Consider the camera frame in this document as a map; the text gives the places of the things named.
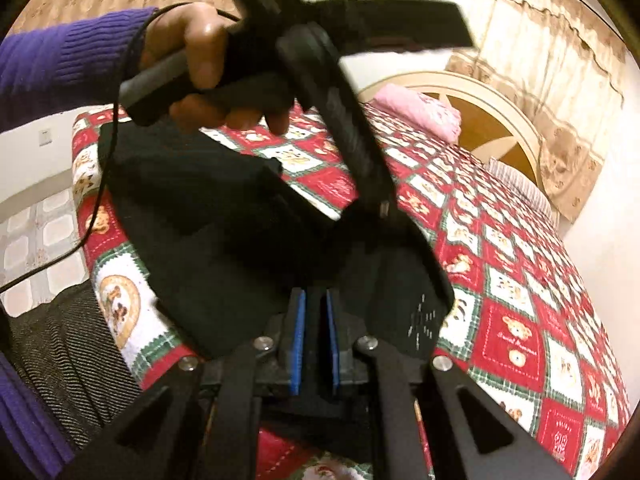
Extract person's left hand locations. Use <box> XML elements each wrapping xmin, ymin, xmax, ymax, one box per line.
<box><xmin>139</xmin><ymin>2</ymin><xmax>291</xmax><ymax>136</ymax></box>

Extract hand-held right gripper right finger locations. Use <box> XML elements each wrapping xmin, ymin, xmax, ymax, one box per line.
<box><xmin>325</xmin><ymin>287</ymin><xmax>573</xmax><ymax>480</ymax></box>

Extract person's purple sweater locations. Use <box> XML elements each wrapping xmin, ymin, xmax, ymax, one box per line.
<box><xmin>0</xmin><ymin>350</ymin><xmax>76</xmax><ymax>467</ymax></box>

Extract black pants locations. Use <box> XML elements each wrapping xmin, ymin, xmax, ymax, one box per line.
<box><xmin>97</xmin><ymin>122</ymin><xmax>457</xmax><ymax>441</ymax></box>

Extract cream wooden headboard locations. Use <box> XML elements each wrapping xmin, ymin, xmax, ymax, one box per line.
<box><xmin>357</xmin><ymin>71</ymin><xmax>546</xmax><ymax>193</ymax></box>

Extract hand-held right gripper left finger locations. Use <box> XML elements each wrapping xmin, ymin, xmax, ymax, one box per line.
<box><xmin>60</xmin><ymin>287</ymin><xmax>308</xmax><ymax>480</ymax></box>

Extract black cable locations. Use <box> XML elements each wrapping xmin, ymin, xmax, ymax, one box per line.
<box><xmin>0</xmin><ymin>2</ymin><xmax>241</xmax><ymax>293</ymax></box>

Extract pink folded blanket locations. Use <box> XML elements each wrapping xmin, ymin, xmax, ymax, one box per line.
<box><xmin>375</xmin><ymin>83</ymin><xmax>462</xmax><ymax>142</ymax></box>

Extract person's left forearm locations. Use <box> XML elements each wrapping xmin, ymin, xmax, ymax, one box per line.
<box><xmin>0</xmin><ymin>7</ymin><xmax>160</xmax><ymax>133</ymax></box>

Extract person's grey woven clothing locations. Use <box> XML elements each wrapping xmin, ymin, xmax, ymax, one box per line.
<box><xmin>0</xmin><ymin>282</ymin><xmax>146</xmax><ymax>453</ymax></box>

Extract wide beige patterned curtain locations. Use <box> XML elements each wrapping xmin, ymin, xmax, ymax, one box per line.
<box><xmin>445</xmin><ymin>0</ymin><xmax>628</xmax><ymax>223</ymax></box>

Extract red printed bear quilt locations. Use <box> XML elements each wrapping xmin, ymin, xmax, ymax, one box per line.
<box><xmin>70</xmin><ymin>100</ymin><xmax>632</xmax><ymax>480</ymax></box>

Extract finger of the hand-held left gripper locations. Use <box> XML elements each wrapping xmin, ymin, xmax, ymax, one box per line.
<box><xmin>320</xmin><ymin>0</ymin><xmax>475</xmax><ymax>55</ymax></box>
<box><xmin>277</xmin><ymin>27</ymin><xmax>401</xmax><ymax>218</ymax></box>

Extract striped pillow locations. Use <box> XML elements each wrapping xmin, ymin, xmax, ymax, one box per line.
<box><xmin>487</xmin><ymin>157</ymin><xmax>558</xmax><ymax>222</ymax></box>

